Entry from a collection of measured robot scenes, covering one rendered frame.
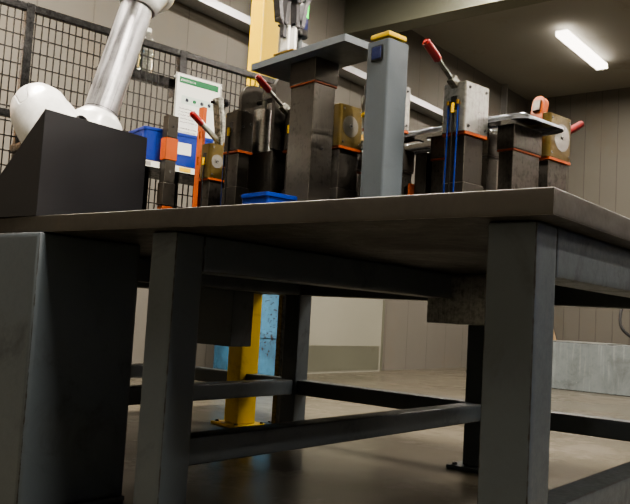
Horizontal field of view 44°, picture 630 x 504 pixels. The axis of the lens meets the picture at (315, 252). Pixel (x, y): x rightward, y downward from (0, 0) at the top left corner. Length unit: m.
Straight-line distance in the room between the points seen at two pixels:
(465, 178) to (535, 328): 0.73
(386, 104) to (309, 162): 0.27
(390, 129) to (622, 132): 8.67
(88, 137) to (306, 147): 0.56
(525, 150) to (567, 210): 0.82
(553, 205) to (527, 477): 0.39
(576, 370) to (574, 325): 3.36
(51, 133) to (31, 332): 0.48
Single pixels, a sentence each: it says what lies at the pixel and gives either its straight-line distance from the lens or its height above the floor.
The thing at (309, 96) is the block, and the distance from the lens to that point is 2.02.
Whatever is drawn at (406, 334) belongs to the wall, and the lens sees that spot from 8.12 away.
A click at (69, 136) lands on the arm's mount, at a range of 2.07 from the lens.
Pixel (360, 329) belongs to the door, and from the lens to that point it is 7.34.
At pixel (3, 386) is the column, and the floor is 0.29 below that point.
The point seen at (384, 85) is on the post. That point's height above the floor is 1.03.
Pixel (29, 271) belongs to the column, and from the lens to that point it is 1.97.
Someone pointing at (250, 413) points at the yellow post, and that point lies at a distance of 3.53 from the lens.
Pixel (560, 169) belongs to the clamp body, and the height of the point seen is 0.92.
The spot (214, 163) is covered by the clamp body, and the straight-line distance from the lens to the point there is 2.66.
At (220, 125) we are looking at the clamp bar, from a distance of 2.71.
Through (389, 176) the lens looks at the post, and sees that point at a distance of 1.80.
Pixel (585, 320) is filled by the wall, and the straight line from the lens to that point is 10.24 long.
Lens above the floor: 0.50
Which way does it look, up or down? 5 degrees up
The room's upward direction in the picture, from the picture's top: 3 degrees clockwise
